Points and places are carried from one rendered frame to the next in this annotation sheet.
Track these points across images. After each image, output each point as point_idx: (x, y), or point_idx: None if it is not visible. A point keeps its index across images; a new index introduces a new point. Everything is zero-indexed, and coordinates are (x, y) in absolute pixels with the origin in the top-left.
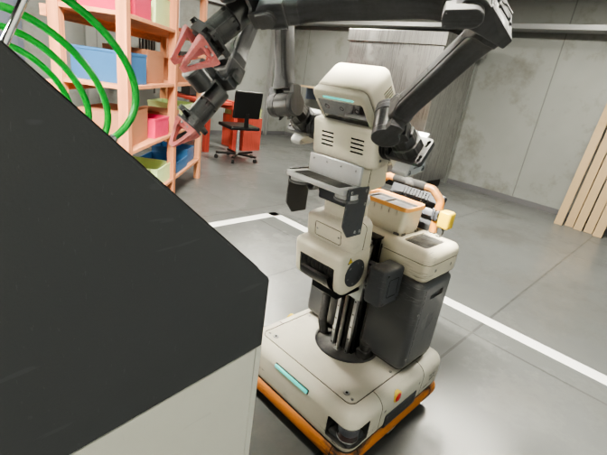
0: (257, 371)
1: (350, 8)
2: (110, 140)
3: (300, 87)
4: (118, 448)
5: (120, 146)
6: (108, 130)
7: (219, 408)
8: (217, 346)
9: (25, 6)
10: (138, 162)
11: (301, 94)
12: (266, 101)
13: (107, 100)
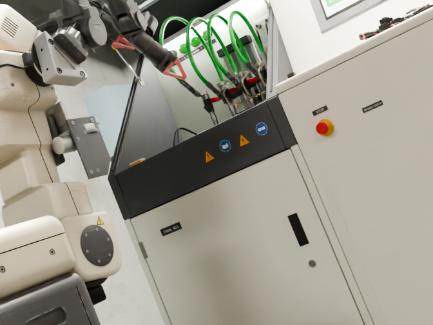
0: (131, 238)
1: None
2: (127, 102)
3: (57, 19)
4: None
5: (128, 103)
6: (194, 71)
7: None
8: None
9: (131, 69)
10: (127, 108)
11: (58, 28)
12: (104, 27)
13: (187, 53)
